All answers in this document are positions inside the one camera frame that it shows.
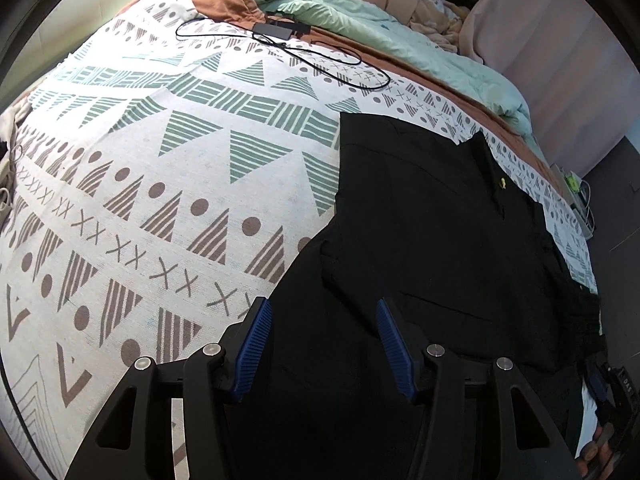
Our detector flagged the patterned bed blanket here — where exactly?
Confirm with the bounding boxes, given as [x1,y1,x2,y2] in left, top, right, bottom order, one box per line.
[0,0,601,480]

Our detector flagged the beige crumpled cloth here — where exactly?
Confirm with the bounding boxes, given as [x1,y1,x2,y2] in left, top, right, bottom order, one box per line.
[410,0,476,56]

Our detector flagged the small white nightstand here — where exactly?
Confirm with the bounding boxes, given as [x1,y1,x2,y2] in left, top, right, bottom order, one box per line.
[550,162,597,238]

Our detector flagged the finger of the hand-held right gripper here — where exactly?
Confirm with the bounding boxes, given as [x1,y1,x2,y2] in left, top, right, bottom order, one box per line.
[586,364,610,403]

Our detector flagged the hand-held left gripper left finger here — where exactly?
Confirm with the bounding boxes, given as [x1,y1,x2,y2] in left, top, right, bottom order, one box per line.
[65,296,273,480]

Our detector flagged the black pants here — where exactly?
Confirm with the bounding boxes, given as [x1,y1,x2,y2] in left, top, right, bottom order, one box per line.
[225,112,608,480]

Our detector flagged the black power adapter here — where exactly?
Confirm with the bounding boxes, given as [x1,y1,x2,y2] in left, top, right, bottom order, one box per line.
[252,21,311,40]

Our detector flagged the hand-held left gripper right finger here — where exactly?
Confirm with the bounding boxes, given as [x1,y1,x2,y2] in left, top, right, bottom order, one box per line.
[375,297,576,480]

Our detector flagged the person's right hand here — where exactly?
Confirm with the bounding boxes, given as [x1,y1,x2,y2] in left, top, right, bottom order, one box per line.
[575,422,610,480]

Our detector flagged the mint green duvet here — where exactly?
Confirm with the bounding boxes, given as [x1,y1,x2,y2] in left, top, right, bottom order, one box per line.
[247,0,532,136]

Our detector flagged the black cable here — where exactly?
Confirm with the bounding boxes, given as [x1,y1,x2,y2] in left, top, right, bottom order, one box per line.
[175,10,392,90]

